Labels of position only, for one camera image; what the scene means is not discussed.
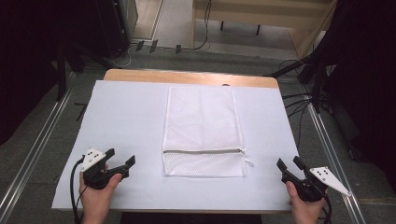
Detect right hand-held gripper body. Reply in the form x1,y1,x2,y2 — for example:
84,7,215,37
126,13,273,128
292,166,352,203

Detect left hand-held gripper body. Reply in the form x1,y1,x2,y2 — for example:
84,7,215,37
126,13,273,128
80,147,123,190

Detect white mesh laundry bag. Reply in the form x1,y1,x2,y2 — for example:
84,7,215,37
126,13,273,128
162,86,255,178

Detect person's left hand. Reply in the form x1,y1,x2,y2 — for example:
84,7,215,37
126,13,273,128
78,170,123,216

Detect person's right hand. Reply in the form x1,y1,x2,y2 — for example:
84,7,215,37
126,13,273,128
285,180,327,218

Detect white table sheet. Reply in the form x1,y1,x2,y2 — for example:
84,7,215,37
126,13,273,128
51,79,302,213

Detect wooden table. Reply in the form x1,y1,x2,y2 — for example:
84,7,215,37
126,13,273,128
103,68,280,90

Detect dark curtain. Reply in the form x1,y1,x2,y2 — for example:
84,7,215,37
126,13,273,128
311,0,396,195
0,0,106,147

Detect black cabinet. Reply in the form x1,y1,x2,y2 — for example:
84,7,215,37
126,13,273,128
92,0,140,60

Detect light wooden furniture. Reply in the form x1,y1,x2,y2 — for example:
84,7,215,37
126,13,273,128
191,0,340,60

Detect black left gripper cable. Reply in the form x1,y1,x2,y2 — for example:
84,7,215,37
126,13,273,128
69,156,89,224

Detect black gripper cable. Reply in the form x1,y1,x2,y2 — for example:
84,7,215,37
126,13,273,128
69,156,89,224
319,186,333,224

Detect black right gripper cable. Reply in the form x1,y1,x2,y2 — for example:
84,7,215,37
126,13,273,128
319,186,333,224

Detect metal floor rail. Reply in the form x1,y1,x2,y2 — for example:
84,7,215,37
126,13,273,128
0,89,75,220
305,95,367,224

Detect black floor cables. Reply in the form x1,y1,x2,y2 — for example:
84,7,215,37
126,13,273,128
280,59,314,151

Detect white floor cable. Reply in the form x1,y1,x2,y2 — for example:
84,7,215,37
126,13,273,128
107,43,138,70

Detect black hanging cable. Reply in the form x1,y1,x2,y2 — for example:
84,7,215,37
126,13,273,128
181,0,213,52

